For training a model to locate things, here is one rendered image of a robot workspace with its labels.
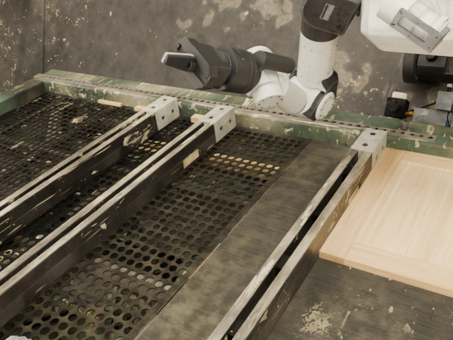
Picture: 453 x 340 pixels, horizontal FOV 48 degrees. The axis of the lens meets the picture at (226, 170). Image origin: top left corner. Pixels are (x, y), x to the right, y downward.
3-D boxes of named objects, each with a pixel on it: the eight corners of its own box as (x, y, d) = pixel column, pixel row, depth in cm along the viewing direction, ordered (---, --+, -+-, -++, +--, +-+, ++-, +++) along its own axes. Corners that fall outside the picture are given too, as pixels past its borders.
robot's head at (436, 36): (418, -9, 91) (404, 1, 86) (460, 18, 89) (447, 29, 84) (399, 21, 96) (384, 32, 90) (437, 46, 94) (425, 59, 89)
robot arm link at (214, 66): (185, 22, 95) (230, 34, 104) (164, 65, 100) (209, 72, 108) (218, 62, 89) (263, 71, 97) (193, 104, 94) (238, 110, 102)
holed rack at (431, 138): (436, 137, 139) (437, 135, 139) (433, 142, 137) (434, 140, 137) (39, 75, 221) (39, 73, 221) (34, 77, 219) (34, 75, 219)
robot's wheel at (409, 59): (412, 72, 230) (416, 29, 219) (424, 73, 227) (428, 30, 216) (400, 90, 216) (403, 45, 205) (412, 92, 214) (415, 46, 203)
